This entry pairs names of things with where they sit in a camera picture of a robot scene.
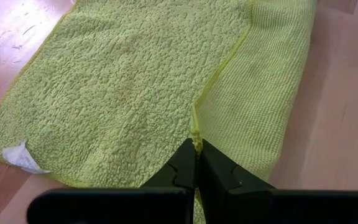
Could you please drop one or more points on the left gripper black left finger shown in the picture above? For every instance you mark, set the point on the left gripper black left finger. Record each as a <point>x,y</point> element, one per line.
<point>179,171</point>

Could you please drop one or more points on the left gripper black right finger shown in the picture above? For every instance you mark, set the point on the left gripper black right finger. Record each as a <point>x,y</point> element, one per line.
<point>225,177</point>

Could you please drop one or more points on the green microfiber towel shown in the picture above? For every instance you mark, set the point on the green microfiber towel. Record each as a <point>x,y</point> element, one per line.
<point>120,93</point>

